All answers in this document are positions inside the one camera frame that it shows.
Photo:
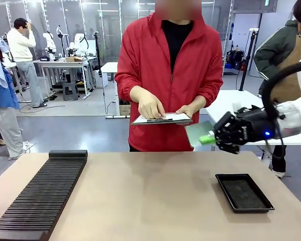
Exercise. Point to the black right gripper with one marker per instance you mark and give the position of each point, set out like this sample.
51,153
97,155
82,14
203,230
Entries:
256,125

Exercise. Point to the green PCB board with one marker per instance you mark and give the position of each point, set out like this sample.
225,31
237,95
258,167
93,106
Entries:
198,133

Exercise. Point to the black clipboard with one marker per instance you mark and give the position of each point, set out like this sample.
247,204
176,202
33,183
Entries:
163,122

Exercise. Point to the black pen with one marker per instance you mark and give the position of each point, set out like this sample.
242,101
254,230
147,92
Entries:
160,120

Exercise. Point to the right forearm in red sleeve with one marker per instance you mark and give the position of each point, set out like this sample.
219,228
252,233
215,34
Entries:
133,82

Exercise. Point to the left forearm in red sleeve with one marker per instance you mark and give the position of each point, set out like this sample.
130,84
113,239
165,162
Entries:
208,95

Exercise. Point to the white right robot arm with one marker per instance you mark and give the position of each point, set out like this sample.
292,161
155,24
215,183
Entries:
297,115

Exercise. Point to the black slotted PCB rack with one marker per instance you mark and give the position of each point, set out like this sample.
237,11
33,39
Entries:
40,198

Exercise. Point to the person's left hand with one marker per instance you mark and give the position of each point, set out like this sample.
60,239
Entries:
189,110

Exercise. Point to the person's right hand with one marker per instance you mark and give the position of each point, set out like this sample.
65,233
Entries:
150,106

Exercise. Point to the white rounded side table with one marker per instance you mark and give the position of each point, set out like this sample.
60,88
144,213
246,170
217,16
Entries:
240,100

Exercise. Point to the white paper sheet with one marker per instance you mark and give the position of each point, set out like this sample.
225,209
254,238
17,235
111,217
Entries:
175,118

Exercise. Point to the black plastic tray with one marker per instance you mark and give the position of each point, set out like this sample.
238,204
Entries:
243,193

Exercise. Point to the black pole with white top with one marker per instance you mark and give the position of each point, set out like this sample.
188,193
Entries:
247,60

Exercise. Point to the person in red jacket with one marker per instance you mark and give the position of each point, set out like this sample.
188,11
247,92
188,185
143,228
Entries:
170,62

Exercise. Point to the upright brown cardboard box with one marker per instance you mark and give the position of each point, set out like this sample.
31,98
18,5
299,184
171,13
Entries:
125,108

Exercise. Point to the person in brown apron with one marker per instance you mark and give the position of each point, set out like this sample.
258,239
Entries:
286,40

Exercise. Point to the white desk with black tripod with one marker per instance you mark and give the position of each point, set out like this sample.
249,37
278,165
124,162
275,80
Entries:
109,67

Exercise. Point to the grey plastic step stool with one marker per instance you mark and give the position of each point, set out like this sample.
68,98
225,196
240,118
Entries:
70,91

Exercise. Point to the flat cardboard box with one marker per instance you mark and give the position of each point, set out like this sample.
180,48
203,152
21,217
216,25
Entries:
74,59

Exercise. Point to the grey background workbench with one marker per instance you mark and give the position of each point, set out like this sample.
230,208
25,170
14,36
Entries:
65,64

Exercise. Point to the small black labelled box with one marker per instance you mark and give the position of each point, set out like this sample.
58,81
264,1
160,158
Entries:
44,59

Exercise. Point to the small white background robot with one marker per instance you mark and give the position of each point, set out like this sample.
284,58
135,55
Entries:
50,41

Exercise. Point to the man in white sweater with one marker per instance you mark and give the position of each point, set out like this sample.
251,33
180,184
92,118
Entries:
21,47

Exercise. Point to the person in blue clothes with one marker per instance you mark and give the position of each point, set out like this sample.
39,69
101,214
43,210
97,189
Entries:
2,100

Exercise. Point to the black bags by wall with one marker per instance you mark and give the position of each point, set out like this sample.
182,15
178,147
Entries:
235,59

